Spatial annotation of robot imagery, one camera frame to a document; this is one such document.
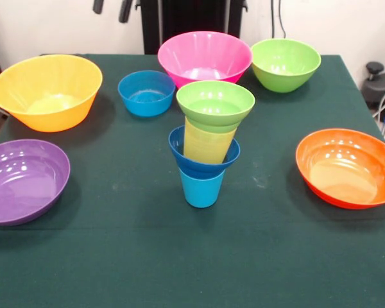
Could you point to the shallow orange plastic bowl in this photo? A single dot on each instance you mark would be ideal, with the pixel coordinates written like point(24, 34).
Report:
point(346, 170)

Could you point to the large green plastic bowl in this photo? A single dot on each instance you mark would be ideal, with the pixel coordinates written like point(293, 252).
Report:
point(284, 61)

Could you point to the dark green tablecloth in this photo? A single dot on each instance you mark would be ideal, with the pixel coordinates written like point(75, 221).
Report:
point(192, 256)

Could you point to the shallow purple plastic bowl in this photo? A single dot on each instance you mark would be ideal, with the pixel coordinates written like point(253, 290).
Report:
point(22, 183)

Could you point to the translucent yellow plastic cup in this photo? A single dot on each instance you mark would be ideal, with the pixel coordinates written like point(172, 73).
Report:
point(205, 147)

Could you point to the translucent light blue bowl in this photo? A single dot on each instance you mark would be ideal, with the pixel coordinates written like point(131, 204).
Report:
point(146, 96)

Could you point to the small dark blue bowl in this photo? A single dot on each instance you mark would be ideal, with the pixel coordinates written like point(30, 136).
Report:
point(202, 168)

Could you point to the light blue plastic cup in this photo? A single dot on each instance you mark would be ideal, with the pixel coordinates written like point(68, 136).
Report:
point(200, 192)

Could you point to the black knob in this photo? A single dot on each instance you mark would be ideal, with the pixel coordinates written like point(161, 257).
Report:
point(374, 68)

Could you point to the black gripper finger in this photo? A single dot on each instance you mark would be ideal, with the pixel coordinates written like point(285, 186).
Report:
point(124, 11)
point(97, 6)

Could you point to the large yellow plastic bowl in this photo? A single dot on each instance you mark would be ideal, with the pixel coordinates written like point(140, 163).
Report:
point(48, 80)

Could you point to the black round base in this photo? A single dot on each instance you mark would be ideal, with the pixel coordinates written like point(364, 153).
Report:
point(383, 86)

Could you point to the small green plastic bowl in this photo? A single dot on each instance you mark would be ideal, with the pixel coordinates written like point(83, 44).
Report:
point(215, 109)

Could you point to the large pink plastic bowl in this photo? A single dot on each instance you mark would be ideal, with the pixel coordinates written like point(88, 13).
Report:
point(205, 54)

